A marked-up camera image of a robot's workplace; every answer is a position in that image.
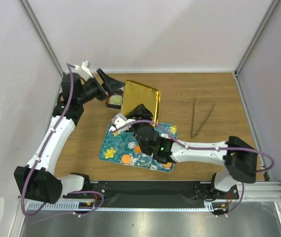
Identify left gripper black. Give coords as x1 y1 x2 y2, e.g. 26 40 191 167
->
76 69 125 104

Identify green round cookie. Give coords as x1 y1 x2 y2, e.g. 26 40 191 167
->
113 96 122 105

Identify gold tin lid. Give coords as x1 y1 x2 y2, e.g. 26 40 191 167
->
121 80 161 123

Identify metal tongs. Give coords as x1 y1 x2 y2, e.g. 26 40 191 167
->
190 98 215 139

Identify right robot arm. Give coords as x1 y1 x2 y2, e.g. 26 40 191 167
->
130 104 257 198

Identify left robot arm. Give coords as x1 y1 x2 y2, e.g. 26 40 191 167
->
14 69 125 204

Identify white paper cup front-left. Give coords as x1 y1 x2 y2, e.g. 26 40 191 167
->
109 95 123 106

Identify square cookie tin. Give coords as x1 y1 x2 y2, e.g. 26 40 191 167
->
105 94 123 110

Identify teal floral tray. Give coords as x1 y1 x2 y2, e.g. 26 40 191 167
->
99 122 174 173

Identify orange dotted cookie front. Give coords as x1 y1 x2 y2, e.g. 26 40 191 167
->
121 154 132 164

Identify orange dotted cookie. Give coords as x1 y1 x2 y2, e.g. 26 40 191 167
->
121 154 132 164
163 162 173 168

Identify orange dotted cookie right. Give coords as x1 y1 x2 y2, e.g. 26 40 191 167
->
163 162 173 168

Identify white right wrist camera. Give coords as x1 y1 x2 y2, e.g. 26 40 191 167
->
112 113 135 129

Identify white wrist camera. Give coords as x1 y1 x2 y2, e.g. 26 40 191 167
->
112 113 135 129
74 60 93 81

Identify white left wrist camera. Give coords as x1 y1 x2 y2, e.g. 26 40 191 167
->
74 60 93 81

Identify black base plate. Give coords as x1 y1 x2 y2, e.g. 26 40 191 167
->
63 180 240 209

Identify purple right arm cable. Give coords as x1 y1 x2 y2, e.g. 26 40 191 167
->
109 119 276 218

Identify aluminium frame rail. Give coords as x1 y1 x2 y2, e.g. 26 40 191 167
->
25 182 281 215

